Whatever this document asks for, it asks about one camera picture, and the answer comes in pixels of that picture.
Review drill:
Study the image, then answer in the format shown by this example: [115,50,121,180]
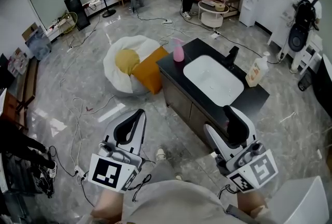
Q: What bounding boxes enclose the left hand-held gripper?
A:
[88,108,147,194]

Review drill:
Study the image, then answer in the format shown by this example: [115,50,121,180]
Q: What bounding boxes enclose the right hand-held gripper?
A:
[203,105,280,194]

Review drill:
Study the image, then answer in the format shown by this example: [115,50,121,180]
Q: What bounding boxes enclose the pink spray bottle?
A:
[171,37,185,63]

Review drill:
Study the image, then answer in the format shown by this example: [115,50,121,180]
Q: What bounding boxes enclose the person's right forearm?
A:
[237,188,276,224]

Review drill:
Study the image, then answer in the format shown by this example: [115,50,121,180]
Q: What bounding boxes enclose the person's left forearm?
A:
[90,187,126,224]

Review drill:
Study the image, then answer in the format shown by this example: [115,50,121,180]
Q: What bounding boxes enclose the white pump soap bottle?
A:
[245,51,271,88]

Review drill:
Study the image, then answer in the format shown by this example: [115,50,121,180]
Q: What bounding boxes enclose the person's white shoe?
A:
[155,147,167,162]

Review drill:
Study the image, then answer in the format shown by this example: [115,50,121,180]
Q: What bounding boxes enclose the white sink basin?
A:
[183,55,245,105]

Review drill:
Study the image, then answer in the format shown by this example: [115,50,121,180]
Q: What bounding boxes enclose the black-topped sink cabinet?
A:
[155,37,270,152]

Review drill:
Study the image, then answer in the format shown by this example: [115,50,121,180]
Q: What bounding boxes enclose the orange cushion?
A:
[132,46,170,95]

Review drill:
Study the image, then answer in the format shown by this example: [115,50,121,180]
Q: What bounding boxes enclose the black faucet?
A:
[225,46,240,68]

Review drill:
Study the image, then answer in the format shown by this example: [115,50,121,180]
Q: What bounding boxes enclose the person's grey clothing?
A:
[121,158,236,224]

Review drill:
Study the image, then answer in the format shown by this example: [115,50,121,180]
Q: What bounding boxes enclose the white and yellow bean bag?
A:
[103,35,164,97]

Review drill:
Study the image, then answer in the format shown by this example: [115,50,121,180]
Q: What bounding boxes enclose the black mesh waste basket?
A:
[297,72,312,92]

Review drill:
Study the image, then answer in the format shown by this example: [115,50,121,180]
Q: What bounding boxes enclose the brown wooden shelf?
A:
[0,56,40,131]

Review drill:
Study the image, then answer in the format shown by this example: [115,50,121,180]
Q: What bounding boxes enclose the black bag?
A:
[0,152,56,199]

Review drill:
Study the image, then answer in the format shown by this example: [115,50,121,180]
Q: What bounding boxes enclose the round white coffee table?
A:
[198,0,230,29]

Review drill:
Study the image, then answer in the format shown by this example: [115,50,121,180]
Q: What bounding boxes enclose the white low window cabinet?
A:
[45,0,118,43]

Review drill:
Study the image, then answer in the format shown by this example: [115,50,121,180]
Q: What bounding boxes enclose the white water dispenser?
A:
[238,0,260,27]

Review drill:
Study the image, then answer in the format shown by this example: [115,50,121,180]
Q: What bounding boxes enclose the leaning framed picture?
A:
[21,22,53,61]

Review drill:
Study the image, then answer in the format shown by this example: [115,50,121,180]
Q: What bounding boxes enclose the black tower appliance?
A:
[63,0,91,32]

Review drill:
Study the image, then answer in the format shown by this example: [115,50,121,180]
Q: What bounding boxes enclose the long white floor cable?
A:
[59,76,118,174]

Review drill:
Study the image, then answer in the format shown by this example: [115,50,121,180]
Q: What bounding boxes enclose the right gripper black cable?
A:
[216,183,239,199]

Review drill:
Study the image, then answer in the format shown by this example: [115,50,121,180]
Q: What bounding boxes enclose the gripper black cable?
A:
[130,173,153,203]
[216,183,239,199]

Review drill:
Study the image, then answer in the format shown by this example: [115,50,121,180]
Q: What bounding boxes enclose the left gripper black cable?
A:
[130,173,153,203]

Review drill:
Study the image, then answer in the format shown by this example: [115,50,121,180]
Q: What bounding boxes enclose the black floor cable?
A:
[47,145,78,177]

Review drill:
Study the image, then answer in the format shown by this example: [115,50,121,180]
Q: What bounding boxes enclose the yellow wire side table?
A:
[57,11,79,36]

